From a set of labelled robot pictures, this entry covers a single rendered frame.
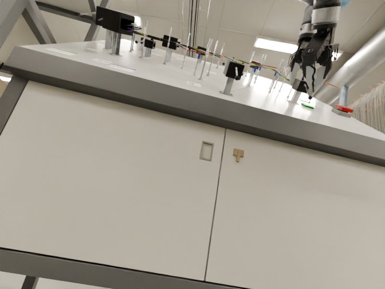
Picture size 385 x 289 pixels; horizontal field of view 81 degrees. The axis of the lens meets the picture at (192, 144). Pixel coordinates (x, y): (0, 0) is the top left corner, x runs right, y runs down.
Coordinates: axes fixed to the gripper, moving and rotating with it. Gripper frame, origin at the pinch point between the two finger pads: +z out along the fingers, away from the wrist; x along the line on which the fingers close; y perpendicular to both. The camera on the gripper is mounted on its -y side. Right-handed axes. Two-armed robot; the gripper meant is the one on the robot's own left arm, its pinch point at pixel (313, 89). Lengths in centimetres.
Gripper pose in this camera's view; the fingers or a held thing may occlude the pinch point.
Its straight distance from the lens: 91.3
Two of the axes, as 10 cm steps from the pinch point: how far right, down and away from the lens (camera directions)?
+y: 7.4, -3.5, 5.8
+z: 1.0, 9.0, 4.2
